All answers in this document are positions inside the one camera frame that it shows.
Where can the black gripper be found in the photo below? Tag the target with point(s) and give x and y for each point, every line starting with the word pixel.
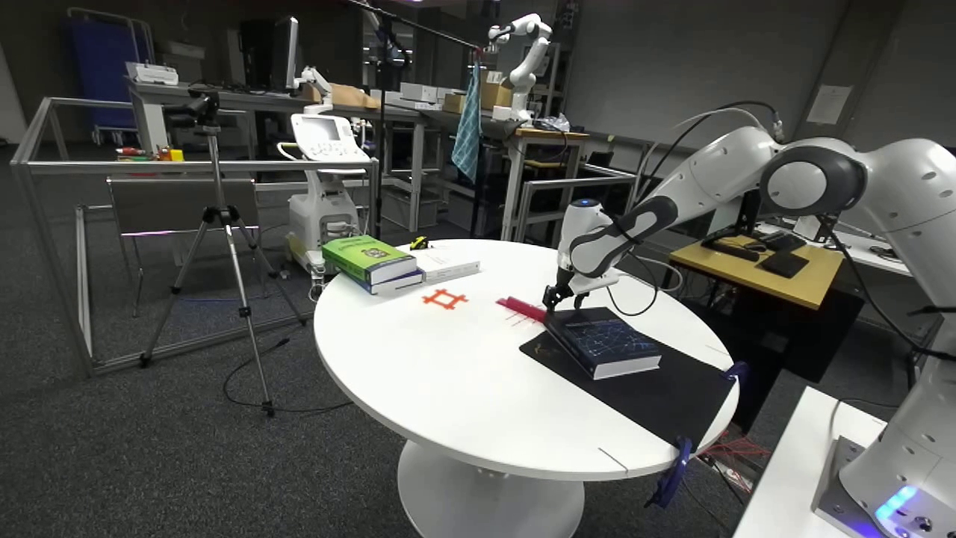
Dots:
pixel 575 284

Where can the dark blue hardcover book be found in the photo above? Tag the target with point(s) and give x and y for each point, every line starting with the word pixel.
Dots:
pixel 603 342

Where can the small white robot arm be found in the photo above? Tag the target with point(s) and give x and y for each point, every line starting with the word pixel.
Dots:
pixel 527 55

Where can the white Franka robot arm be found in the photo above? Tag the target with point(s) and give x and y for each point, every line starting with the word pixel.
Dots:
pixel 897 198

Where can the white flat book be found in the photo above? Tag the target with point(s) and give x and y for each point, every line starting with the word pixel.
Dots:
pixel 449 264

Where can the green book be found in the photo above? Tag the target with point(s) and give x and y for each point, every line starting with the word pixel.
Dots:
pixel 362 254

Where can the red marker piece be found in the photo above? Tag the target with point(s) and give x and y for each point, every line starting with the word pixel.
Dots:
pixel 522 307

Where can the grey metal railing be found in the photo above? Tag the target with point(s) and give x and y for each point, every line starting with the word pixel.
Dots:
pixel 579 183

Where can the small yellow black object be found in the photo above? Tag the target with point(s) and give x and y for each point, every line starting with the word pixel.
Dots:
pixel 421 243

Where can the white round table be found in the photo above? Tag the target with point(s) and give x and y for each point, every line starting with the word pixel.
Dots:
pixel 430 378

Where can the black mat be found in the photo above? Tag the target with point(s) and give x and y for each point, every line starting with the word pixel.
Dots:
pixel 678 405

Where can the wooden top workbench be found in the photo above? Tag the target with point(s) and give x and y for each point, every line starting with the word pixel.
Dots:
pixel 558 136

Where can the teal hanging cloth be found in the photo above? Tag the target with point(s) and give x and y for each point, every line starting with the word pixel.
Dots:
pixel 469 128

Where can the blue table clamp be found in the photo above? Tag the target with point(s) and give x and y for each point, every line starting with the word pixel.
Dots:
pixel 737 378
pixel 673 472

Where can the brown cardboard box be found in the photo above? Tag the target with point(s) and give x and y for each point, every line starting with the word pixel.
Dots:
pixel 352 97
pixel 494 97

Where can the black square pad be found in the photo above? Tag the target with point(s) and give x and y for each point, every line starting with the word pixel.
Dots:
pixel 785 264

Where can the yellow wooden side table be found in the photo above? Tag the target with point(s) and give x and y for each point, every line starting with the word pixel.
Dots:
pixel 797 288

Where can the white medical monitor cart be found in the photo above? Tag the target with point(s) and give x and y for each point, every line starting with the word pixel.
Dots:
pixel 325 137

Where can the white rectangular table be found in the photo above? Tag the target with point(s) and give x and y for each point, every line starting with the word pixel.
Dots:
pixel 788 479

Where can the black boom pole stand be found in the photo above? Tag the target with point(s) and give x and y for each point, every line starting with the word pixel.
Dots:
pixel 383 59

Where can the long white bench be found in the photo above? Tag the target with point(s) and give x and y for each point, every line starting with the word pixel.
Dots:
pixel 878 257

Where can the white paper sheet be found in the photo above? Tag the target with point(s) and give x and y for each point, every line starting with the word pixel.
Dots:
pixel 830 101

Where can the dark computer monitor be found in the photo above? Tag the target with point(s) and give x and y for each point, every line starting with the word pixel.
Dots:
pixel 270 49

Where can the colourful toy blocks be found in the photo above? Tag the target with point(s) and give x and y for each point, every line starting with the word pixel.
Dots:
pixel 152 152

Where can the small white box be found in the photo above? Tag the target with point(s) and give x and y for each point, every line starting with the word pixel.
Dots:
pixel 155 73

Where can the black camera tripod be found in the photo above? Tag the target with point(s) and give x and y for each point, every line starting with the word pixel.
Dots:
pixel 234 257

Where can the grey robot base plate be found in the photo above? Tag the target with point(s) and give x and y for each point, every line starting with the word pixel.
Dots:
pixel 836 479

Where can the black camera on tripod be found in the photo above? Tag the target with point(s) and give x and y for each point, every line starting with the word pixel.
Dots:
pixel 209 106

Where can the grey metal frame table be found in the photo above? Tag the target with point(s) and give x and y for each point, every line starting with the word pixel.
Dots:
pixel 152 165

